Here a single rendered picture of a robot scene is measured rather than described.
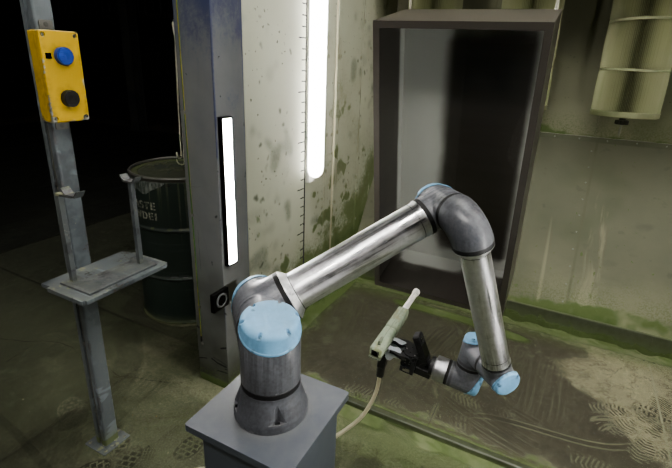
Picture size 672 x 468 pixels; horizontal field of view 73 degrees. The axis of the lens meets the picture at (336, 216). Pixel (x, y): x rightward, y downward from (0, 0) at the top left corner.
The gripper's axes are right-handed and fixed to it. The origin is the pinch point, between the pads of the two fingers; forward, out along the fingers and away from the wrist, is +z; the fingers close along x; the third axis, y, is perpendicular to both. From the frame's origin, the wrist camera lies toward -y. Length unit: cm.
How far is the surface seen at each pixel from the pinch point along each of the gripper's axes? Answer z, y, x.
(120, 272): 82, -23, -46
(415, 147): 21, -54, 74
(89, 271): 93, -21, -49
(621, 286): -95, 12, 133
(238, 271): 73, 2, 8
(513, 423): -56, 42, 32
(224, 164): 78, -49, 3
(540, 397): -65, 42, 55
